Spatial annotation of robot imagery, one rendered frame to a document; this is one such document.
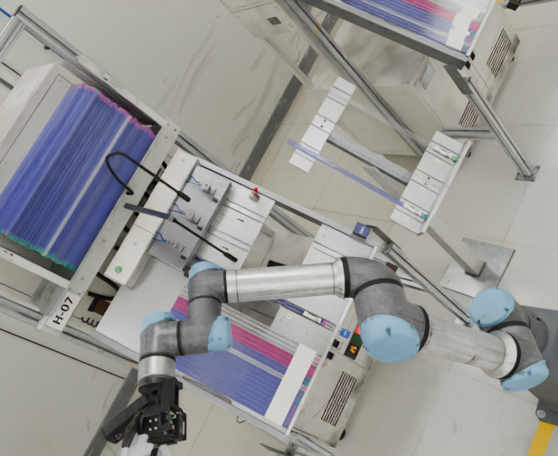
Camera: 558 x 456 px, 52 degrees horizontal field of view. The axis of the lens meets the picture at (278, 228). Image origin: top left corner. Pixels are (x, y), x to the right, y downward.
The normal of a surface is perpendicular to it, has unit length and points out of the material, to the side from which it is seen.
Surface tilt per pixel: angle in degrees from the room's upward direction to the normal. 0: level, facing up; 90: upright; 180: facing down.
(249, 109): 90
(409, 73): 0
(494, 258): 0
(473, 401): 0
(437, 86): 90
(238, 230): 43
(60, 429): 90
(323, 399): 90
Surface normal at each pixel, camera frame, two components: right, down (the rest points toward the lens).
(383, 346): -0.02, 0.69
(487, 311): -0.64, -0.57
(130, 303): -0.04, -0.25
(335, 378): 0.63, 0.14
